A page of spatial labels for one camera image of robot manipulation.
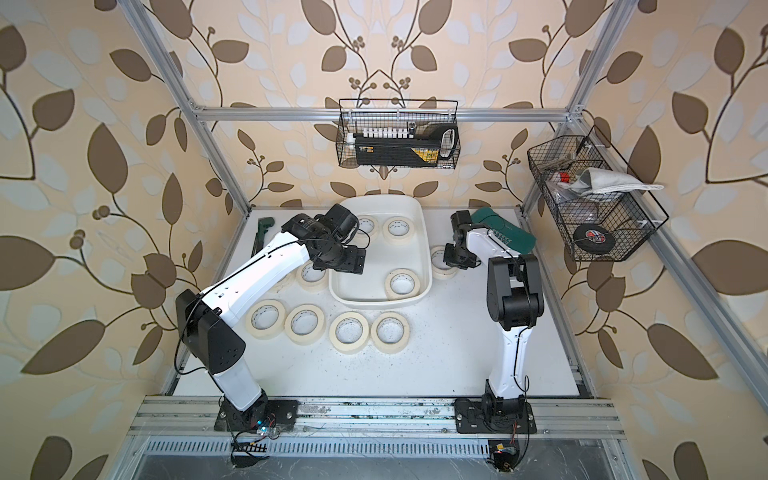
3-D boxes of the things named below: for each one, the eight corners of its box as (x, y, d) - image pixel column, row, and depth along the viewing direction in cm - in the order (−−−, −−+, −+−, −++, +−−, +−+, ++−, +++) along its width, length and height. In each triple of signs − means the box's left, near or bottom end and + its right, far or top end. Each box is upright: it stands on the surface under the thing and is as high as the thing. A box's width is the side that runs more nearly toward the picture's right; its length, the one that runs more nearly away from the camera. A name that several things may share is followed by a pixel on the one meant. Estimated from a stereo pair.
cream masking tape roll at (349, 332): (328, 353, 87) (325, 349, 84) (333, 316, 94) (331, 311, 91) (368, 353, 87) (367, 349, 84) (370, 316, 94) (369, 311, 91)
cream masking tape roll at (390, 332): (370, 353, 87) (369, 349, 84) (372, 317, 94) (371, 312, 91) (410, 353, 87) (411, 349, 84) (409, 317, 94) (409, 312, 91)
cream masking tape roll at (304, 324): (283, 345, 88) (279, 341, 86) (291, 309, 96) (288, 304, 93) (321, 345, 88) (319, 341, 86) (327, 309, 96) (325, 304, 93)
